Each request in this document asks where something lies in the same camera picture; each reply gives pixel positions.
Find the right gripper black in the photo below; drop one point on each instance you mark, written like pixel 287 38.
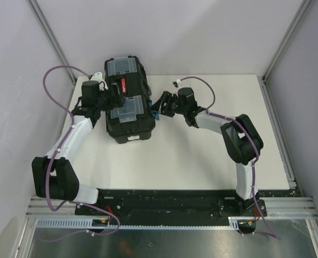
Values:
pixel 158 106

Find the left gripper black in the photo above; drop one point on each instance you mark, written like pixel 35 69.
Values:
pixel 118 101

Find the black plastic toolbox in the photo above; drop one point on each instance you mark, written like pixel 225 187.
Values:
pixel 134 120

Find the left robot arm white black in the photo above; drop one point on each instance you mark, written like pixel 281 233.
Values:
pixel 53 174

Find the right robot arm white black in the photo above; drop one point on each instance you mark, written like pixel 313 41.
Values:
pixel 242 141

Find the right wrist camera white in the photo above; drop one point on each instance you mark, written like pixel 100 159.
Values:
pixel 177 83

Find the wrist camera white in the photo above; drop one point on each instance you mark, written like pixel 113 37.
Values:
pixel 98 77
pixel 177 83

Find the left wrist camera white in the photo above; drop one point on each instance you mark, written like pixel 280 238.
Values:
pixel 98 77

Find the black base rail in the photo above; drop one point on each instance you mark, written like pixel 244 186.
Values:
pixel 176 207

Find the right aluminium frame post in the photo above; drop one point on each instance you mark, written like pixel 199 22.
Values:
pixel 288 37

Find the aluminium frame post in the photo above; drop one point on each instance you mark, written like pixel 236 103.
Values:
pixel 47 30
pixel 288 37

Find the left aluminium frame post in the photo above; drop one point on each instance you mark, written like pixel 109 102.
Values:
pixel 47 30

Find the grey slotted cable duct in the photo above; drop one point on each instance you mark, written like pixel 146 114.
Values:
pixel 97 224

